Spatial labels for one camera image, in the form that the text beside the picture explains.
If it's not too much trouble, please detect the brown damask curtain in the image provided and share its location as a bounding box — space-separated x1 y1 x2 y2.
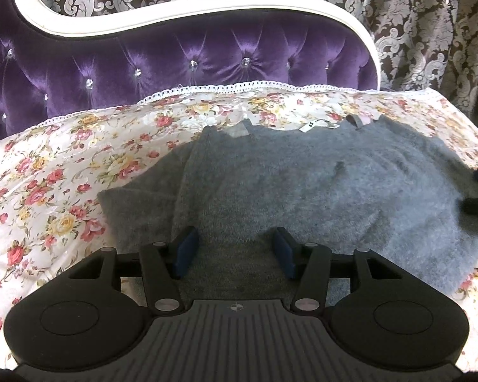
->
24 0 478 144

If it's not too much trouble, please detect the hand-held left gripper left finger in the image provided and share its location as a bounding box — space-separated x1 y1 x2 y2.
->
67 225 200 315

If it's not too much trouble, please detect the grey argyle sweater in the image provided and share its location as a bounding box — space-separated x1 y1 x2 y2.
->
98 113 478 307

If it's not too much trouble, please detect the purple tufted headboard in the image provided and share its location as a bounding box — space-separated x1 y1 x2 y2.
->
0 0 381 152

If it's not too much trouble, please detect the floral bedspread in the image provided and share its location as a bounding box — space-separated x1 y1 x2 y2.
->
0 81 478 371

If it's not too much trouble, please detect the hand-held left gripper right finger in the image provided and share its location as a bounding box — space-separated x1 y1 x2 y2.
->
273 226 403 313

